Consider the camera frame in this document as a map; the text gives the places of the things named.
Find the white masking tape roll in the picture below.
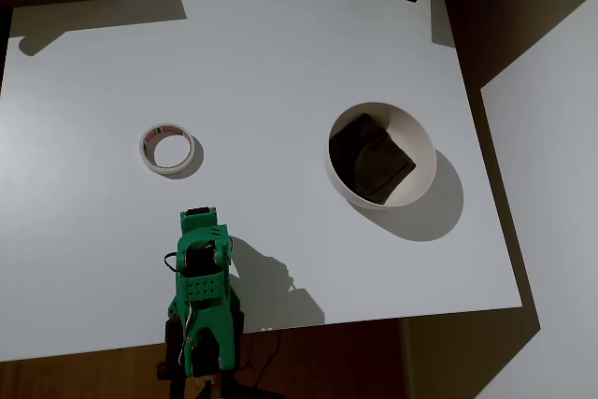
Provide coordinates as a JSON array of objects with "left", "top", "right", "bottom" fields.
[{"left": 138, "top": 122, "right": 196, "bottom": 175}]

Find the dark folded cloth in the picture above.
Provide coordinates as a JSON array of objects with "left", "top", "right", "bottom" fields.
[{"left": 328, "top": 112, "right": 417, "bottom": 207}]

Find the white round bowl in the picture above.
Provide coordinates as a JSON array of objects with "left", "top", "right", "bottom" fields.
[{"left": 323, "top": 101, "right": 438, "bottom": 209}]

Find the thin black power cable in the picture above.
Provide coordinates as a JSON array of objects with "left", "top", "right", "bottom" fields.
[{"left": 249, "top": 327, "right": 283, "bottom": 375}]

